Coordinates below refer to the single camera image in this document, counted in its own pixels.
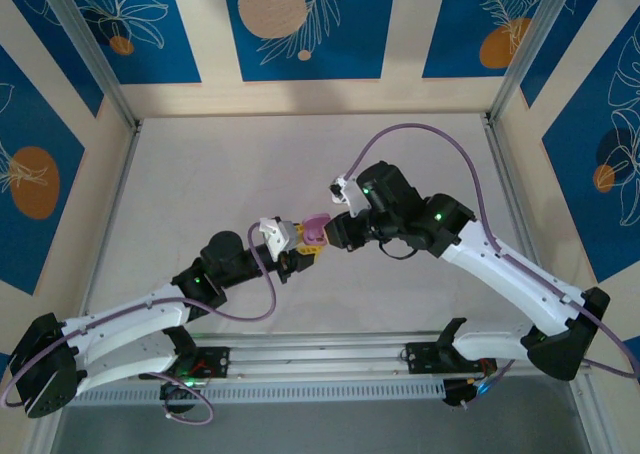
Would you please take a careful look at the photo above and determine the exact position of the purple earbud charging case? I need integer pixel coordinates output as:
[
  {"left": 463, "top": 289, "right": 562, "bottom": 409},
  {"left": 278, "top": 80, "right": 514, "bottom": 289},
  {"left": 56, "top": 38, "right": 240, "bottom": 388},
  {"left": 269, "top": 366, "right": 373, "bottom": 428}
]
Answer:
[{"left": 302, "top": 213, "right": 331, "bottom": 245}]

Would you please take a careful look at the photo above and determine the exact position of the black controller box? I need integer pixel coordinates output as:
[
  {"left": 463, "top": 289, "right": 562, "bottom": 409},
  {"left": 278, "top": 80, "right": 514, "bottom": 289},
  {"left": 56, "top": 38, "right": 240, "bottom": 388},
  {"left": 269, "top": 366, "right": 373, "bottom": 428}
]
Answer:
[
  {"left": 442, "top": 376, "right": 494, "bottom": 409},
  {"left": 159, "top": 378, "right": 204, "bottom": 415}
]

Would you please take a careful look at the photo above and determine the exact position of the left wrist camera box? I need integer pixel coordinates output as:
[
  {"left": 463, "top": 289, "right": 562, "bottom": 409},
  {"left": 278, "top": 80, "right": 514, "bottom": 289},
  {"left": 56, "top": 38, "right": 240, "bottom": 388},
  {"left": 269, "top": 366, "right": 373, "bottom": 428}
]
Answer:
[{"left": 258, "top": 216, "right": 299, "bottom": 258}]

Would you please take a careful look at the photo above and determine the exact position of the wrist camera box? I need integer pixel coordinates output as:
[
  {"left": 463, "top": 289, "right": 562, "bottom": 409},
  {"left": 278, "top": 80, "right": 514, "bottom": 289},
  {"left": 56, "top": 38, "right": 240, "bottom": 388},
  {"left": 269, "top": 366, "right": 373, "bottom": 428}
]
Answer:
[
  {"left": 328, "top": 173, "right": 362, "bottom": 219},
  {"left": 258, "top": 216, "right": 299, "bottom": 258}
]

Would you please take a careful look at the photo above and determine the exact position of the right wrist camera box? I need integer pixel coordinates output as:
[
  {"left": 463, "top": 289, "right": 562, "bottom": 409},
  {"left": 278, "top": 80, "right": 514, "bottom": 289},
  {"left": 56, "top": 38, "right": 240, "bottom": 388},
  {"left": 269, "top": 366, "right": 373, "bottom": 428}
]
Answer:
[{"left": 328, "top": 173, "right": 362, "bottom": 219}]

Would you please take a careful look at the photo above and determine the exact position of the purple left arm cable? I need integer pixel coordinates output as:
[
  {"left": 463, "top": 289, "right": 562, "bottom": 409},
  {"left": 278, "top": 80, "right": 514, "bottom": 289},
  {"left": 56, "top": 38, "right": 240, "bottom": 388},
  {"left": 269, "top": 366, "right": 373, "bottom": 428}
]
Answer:
[{"left": 2, "top": 221, "right": 278, "bottom": 426}]

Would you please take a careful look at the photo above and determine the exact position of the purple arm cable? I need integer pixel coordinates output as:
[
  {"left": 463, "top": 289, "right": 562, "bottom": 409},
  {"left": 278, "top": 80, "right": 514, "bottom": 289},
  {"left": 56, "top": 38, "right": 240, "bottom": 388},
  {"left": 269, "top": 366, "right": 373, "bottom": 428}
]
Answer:
[
  {"left": 2, "top": 221, "right": 278, "bottom": 426},
  {"left": 347, "top": 122, "right": 640, "bottom": 379}
]

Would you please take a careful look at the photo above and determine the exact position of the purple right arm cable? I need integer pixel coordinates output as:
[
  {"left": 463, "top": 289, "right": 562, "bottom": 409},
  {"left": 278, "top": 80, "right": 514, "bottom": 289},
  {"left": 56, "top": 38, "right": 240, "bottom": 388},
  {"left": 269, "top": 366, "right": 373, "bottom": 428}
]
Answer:
[{"left": 347, "top": 122, "right": 640, "bottom": 379}]

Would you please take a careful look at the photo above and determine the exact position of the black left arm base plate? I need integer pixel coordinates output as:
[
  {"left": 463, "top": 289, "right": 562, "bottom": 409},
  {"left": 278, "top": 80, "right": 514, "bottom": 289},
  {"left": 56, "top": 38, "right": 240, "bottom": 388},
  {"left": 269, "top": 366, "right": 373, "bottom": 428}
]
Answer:
[{"left": 138, "top": 346, "right": 230, "bottom": 380}]

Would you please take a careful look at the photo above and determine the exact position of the aluminium mounting rail frame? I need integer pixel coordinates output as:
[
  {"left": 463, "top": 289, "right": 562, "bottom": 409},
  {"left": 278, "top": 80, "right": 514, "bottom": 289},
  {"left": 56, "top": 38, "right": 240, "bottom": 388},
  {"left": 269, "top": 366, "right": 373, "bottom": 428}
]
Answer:
[{"left": 42, "top": 329, "right": 594, "bottom": 386}]

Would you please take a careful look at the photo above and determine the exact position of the grey slotted cable duct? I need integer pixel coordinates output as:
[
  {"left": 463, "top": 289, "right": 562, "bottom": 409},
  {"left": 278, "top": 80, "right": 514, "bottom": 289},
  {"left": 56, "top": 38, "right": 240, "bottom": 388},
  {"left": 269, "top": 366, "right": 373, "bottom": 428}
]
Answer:
[{"left": 63, "top": 379, "right": 446, "bottom": 407}]

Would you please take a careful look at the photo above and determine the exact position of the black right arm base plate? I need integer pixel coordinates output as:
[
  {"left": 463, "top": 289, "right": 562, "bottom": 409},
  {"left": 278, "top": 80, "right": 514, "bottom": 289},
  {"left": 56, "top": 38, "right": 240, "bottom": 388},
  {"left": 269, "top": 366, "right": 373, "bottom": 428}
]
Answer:
[{"left": 405, "top": 341, "right": 501, "bottom": 375}]

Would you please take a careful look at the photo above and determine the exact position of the aluminium frame post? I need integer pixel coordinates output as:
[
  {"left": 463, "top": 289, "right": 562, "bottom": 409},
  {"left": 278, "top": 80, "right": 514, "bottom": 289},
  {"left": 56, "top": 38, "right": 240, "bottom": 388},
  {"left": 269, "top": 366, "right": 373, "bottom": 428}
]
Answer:
[
  {"left": 37, "top": 0, "right": 142, "bottom": 131},
  {"left": 487, "top": 0, "right": 586, "bottom": 125}
]

